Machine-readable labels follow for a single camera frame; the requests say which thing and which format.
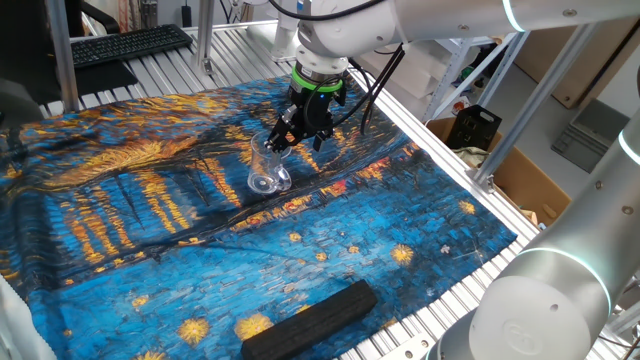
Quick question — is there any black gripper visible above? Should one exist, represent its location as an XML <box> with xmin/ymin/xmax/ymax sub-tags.
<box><xmin>263</xmin><ymin>82</ymin><xmax>348</xmax><ymax>154</ymax></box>

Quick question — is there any clear plastic cup with handle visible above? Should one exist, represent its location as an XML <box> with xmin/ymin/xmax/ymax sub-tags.
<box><xmin>247</xmin><ymin>130</ymin><xmax>294</xmax><ymax>195</ymax></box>

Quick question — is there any green ringed wrist flange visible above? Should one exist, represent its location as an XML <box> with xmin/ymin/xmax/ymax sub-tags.
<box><xmin>291</xmin><ymin>63</ymin><xmax>347</xmax><ymax>95</ymax></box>

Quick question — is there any white foam block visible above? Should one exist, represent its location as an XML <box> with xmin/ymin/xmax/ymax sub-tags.
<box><xmin>394</xmin><ymin>39</ymin><xmax>474</xmax><ymax>76</ymax></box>
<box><xmin>355</xmin><ymin>47</ymin><xmax>442</xmax><ymax>99</ymax></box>

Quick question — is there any blue starry painting cloth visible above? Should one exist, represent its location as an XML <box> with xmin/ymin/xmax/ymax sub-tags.
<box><xmin>0</xmin><ymin>74</ymin><xmax>519</xmax><ymax>360</ymax></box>

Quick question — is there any white metal shelf rack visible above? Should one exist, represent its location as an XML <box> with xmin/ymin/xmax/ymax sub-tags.
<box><xmin>422</xmin><ymin>32</ymin><xmax>531</xmax><ymax>124</ymax></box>

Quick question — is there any black plastic crate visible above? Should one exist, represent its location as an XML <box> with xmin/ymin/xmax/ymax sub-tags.
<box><xmin>445</xmin><ymin>103</ymin><xmax>503</xmax><ymax>151</ymax></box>

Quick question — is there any olive cloth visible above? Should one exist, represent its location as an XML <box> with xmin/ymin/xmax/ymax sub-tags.
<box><xmin>452</xmin><ymin>145</ymin><xmax>492</xmax><ymax>169</ymax></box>

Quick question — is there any black rectangular block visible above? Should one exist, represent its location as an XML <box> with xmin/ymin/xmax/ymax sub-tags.
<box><xmin>240</xmin><ymin>278</ymin><xmax>379</xmax><ymax>360</ymax></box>

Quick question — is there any black computer keyboard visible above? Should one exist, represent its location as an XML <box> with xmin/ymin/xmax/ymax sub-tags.
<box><xmin>69</xmin><ymin>23</ymin><xmax>194</xmax><ymax>70</ymax></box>

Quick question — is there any black desk mat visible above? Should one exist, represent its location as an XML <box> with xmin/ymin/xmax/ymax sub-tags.
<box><xmin>47</xmin><ymin>59</ymin><xmax>140</xmax><ymax>104</ymax></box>

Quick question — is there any open cardboard box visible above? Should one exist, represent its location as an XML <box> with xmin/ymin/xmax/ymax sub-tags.
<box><xmin>427</xmin><ymin>117</ymin><xmax>574</xmax><ymax>227</ymax></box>

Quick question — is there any black office chair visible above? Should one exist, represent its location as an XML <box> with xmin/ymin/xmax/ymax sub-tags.
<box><xmin>64</xmin><ymin>0</ymin><xmax>121</xmax><ymax>37</ymax></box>

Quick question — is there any large cardboard sheet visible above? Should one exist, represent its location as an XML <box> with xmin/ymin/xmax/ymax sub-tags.
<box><xmin>513</xmin><ymin>17</ymin><xmax>640</xmax><ymax>110</ymax></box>

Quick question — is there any grey plastic crate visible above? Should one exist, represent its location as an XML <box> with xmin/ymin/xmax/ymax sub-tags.
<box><xmin>550</xmin><ymin>98</ymin><xmax>631</xmax><ymax>175</ymax></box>

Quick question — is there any black screen panel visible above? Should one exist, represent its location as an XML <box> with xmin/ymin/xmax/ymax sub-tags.
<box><xmin>0</xmin><ymin>0</ymin><xmax>54</xmax><ymax>109</ymax></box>

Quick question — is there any white ridged panel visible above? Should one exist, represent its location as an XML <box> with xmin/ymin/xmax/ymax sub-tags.
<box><xmin>0</xmin><ymin>273</ymin><xmax>57</xmax><ymax>360</ymax></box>

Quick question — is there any black gripper cable bundle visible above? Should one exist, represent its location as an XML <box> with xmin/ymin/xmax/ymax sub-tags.
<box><xmin>302</xmin><ymin>43</ymin><xmax>407</xmax><ymax>137</ymax></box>

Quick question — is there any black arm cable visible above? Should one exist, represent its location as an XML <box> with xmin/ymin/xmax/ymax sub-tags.
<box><xmin>267</xmin><ymin>0</ymin><xmax>392</xmax><ymax>23</ymax></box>

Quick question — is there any slanted aluminium frame post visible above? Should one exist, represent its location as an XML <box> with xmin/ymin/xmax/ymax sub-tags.
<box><xmin>471</xmin><ymin>22</ymin><xmax>600</xmax><ymax>194</ymax></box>

